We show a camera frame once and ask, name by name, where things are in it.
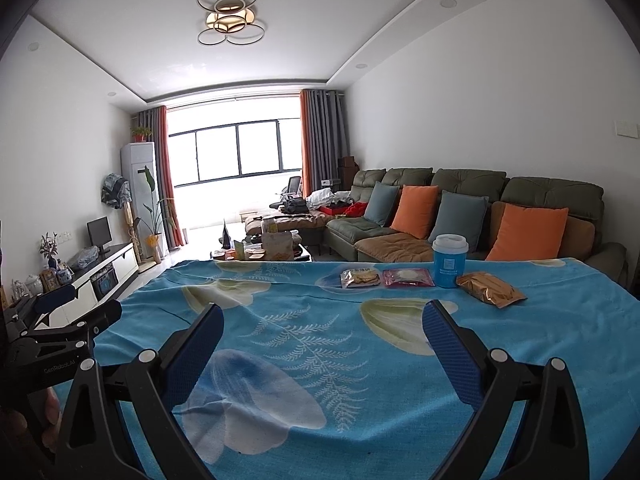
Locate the orange cushion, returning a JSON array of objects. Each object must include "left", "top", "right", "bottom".
[
  {"left": 485, "top": 203, "right": 570, "bottom": 262},
  {"left": 391, "top": 185, "right": 440, "bottom": 235}
]

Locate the gold snack packet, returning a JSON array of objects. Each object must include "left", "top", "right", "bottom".
[{"left": 456, "top": 271, "right": 528, "bottom": 308}]

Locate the beige paper bag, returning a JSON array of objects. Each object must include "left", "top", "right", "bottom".
[{"left": 262, "top": 232, "right": 293, "bottom": 261}]

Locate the grey coffee table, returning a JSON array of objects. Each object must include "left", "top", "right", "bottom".
[{"left": 210, "top": 242, "right": 313, "bottom": 263}]

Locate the ring shaped ceiling lamp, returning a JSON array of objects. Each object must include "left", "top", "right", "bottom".
[{"left": 196, "top": 0, "right": 266, "bottom": 47}]

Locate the large window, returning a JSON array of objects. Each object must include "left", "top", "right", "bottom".
[{"left": 165, "top": 97, "right": 303, "bottom": 188}]

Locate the blue grey cushion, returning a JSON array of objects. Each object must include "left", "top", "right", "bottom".
[
  {"left": 363, "top": 181, "right": 401, "bottom": 227},
  {"left": 427, "top": 190, "right": 490, "bottom": 256}
]

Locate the blue printed blanket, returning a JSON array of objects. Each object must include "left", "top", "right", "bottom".
[{"left": 50, "top": 256, "right": 640, "bottom": 480}]

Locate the black monitor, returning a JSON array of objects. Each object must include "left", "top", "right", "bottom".
[{"left": 86, "top": 216, "right": 113, "bottom": 255}]

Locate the person's left hand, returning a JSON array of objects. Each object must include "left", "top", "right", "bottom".
[{"left": 0, "top": 390, "right": 63, "bottom": 441}]

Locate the tall plant in yellow pot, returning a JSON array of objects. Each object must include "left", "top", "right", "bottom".
[{"left": 137, "top": 165, "right": 176, "bottom": 263}]

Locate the green brown sofa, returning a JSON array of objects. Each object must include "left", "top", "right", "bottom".
[{"left": 245, "top": 167, "right": 628, "bottom": 286}]

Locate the clear plastic bag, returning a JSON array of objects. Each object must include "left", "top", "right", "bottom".
[{"left": 67, "top": 246, "right": 101, "bottom": 271}]

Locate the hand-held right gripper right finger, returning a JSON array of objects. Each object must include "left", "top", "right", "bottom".
[{"left": 421, "top": 299, "right": 591, "bottom": 480}]

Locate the clear cracker packet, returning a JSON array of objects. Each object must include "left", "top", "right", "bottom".
[{"left": 340, "top": 267, "right": 381, "bottom": 290}]

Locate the pink snack packet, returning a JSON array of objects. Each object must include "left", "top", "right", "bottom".
[{"left": 382, "top": 267, "right": 435, "bottom": 288}]

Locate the pale wooden stand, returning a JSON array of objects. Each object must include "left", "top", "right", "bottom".
[{"left": 122, "top": 202, "right": 141, "bottom": 261}]

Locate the blue patterned cloth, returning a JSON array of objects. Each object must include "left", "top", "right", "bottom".
[{"left": 101, "top": 172, "right": 133, "bottom": 209}]

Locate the orange grey curtain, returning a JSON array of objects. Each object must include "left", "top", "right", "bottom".
[
  {"left": 137, "top": 105, "right": 176, "bottom": 251},
  {"left": 299, "top": 89, "right": 351, "bottom": 196}
]

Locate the brown wooden box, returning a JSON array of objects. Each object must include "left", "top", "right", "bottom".
[{"left": 337, "top": 156, "right": 360, "bottom": 191}]

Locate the white TV cabinet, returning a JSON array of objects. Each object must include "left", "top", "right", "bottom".
[{"left": 10, "top": 242, "right": 141, "bottom": 331}]

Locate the small plant in vase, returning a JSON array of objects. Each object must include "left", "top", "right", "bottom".
[{"left": 39, "top": 232, "right": 60, "bottom": 271}]

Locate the black office chair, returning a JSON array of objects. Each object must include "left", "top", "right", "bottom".
[{"left": 270, "top": 176, "right": 303, "bottom": 211}]

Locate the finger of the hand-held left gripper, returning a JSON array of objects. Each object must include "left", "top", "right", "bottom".
[
  {"left": 17, "top": 284, "right": 76, "bottom": 328},
  {"left": 20, "top": 300, "right": 123, "bottom": 348}
]

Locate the white standing air conditioner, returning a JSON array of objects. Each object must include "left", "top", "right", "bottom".
[{"left": 121, "top": 142, "right": 157, "bottom": 261}]

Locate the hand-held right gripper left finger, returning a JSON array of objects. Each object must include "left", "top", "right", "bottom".
[{"left": 50, "top": 302, "right": 226, "bottom": 480}]

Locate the blue cup with white lid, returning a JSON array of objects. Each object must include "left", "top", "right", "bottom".
[{"left": 431, "top": 233, "right": 469, "bottom": 290}]

